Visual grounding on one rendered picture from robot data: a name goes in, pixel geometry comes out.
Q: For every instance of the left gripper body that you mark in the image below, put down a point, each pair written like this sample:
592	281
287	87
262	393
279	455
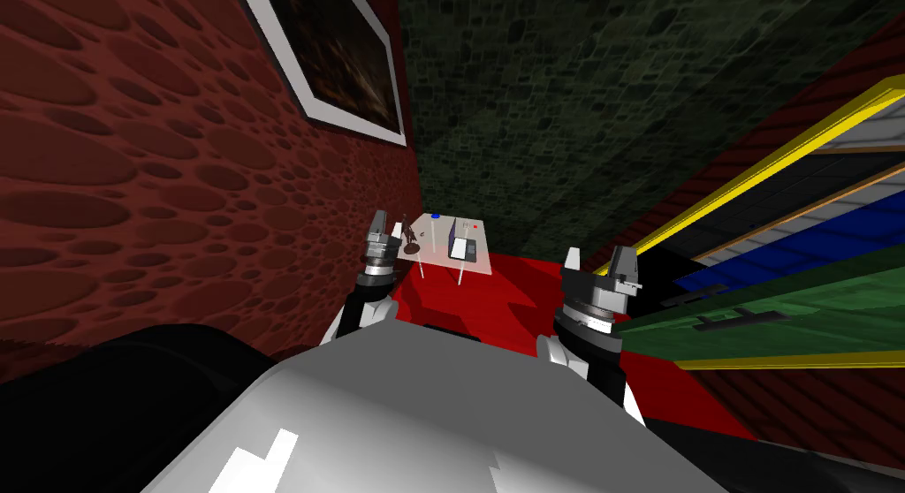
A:
382	251

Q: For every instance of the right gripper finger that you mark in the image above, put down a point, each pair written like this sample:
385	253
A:
622	265
572	260

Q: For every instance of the pale table with items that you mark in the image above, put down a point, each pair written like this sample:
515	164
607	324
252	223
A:
438	257

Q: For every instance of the white framed dark picture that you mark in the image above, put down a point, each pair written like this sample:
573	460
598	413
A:
339	48

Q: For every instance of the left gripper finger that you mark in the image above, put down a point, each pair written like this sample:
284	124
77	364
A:
398	231
378	226

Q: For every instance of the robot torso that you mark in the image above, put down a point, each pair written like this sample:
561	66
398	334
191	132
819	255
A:
396	415

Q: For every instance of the green door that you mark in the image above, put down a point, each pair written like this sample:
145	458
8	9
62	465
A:
834	316

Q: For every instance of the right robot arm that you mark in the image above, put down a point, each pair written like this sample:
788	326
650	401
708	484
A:
599	351

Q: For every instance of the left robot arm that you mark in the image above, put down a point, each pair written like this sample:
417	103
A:
106	408

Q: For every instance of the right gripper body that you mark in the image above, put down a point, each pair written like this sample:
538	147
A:
594	294

